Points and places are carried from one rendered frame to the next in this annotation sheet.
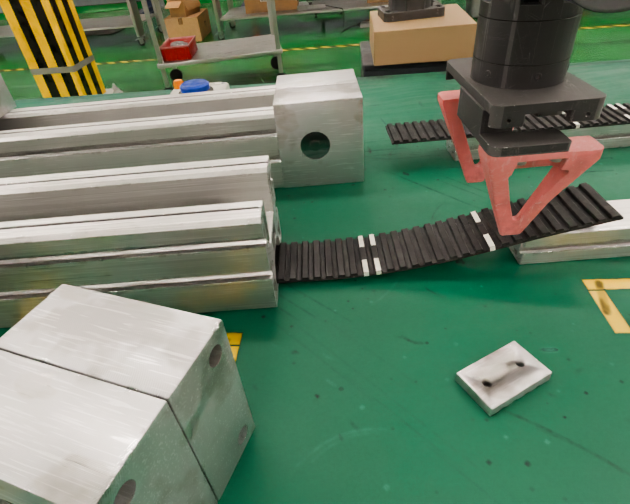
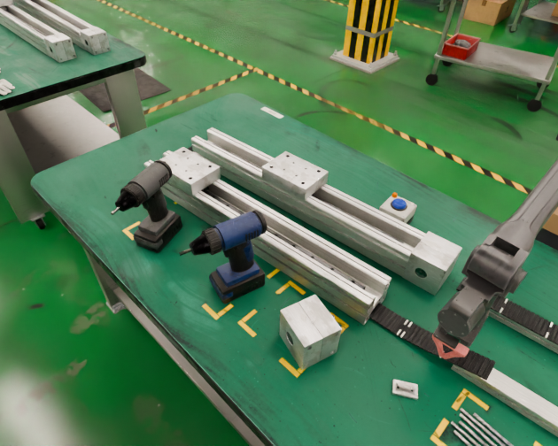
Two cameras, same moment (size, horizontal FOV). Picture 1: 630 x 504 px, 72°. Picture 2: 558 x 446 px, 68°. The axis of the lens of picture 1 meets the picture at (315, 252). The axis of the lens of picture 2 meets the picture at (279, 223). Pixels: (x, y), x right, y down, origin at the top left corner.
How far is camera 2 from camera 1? 0.68 m
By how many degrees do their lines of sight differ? 28
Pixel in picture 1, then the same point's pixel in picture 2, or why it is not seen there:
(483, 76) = not seen: hidden behind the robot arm
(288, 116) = (414, 258)
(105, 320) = (320, 311)
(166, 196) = (352, 270)
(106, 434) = (311, 336)
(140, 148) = (358, 234)
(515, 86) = not seen: hidden behind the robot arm
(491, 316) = (422, 374)
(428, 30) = not seen: outside the picture
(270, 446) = (337, 359)
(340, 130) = (432, 274)
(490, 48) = not seen: hidden behind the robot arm
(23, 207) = (313, 246)
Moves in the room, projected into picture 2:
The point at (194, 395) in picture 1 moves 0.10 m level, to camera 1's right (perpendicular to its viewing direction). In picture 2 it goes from (328, 339) to (371, 367)
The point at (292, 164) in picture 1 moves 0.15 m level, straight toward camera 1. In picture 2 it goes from (408, 272) to (383, 312)
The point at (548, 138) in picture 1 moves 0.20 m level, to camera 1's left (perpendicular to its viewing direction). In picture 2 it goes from (451, 342) to (360, 289)
